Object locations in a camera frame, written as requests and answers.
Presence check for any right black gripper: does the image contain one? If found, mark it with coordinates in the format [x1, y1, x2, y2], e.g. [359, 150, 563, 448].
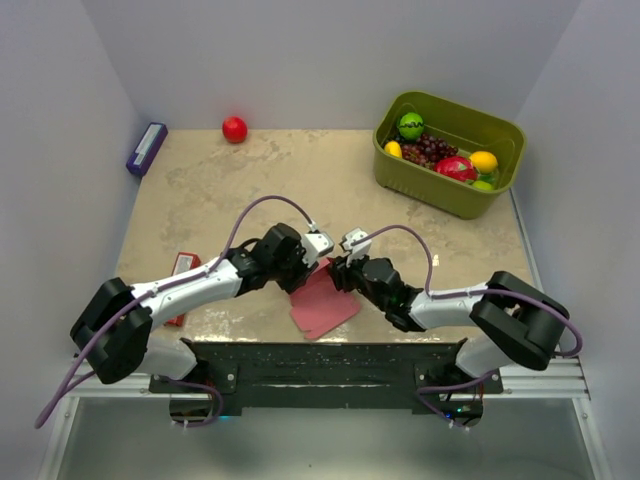
[325, 249, 389, 312]

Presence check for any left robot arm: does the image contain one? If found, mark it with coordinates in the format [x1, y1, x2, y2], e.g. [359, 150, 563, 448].
[70, 223, 334, 392]

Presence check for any aluminium frame rail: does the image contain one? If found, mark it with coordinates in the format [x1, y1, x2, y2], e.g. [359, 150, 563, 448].
[39, 360, 611, 479]

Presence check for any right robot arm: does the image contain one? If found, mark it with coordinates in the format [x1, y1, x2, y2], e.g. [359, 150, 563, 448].
[329, 256, 569, 393]

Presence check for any green plastic basket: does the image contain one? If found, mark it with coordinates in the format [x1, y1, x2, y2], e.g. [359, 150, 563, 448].
[373, 91, 527, 219]

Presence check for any purple grapes bunch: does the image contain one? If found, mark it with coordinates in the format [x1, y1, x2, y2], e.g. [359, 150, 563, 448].
[398, 133, 459, 170]

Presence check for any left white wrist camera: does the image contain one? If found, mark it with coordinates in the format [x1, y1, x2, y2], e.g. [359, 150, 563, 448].
[301, 231, 335, 266]

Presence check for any small green fruit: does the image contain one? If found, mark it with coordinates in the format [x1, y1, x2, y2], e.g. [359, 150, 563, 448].
[471, 180, 494, 191]

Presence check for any red box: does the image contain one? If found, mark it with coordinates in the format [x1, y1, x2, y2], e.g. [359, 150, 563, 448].
[165, 252, 201, 328]

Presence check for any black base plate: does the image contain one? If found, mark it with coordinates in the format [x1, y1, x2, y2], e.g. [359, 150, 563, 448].
[150, 342, 502, 426]

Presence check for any red apple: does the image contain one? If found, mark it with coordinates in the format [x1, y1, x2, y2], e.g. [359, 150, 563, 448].
[222, 116, 248, 144]

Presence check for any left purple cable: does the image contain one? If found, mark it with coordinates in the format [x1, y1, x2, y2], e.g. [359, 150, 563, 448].
[33, 195, 316, 430]

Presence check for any yellow orange fruit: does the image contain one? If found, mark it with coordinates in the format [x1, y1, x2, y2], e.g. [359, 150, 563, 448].
[469, 151, 498, 174]

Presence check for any purple box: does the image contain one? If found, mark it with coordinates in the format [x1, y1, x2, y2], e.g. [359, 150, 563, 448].
[126, 122, 168, 178]

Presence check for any pink paper box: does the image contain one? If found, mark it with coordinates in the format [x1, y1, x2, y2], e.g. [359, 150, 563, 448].
[289, 259, 361, 340]

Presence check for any small yellow lemon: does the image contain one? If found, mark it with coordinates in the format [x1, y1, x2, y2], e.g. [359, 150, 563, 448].
[384, 140, 403, 158]

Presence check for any red dragon fruit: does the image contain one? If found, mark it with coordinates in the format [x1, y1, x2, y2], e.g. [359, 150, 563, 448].
[434, 156, 478, 184]

